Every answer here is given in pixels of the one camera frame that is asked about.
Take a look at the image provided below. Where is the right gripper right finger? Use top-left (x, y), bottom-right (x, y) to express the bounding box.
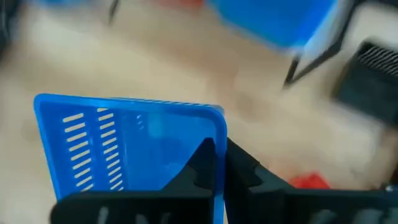
top-left (224, 138), bottom-right (398, 224)

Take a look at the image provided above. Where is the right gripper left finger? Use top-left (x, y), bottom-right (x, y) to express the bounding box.
top-left (51, 137), bottom-right (218, 224)

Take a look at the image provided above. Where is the blue plastic basket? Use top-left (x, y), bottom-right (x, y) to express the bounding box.
top-left (33, 93), bottom-right (228, 224)
top-left (203, 0), bottom-right (341, 55)

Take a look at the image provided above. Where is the black plastic basket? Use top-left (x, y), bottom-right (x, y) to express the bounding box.
top-left (331, 39), bottom-right (398, 127)

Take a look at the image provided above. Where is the black metal rack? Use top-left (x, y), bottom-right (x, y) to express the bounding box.
top-left (107, 0), bottom-right (398, 90)

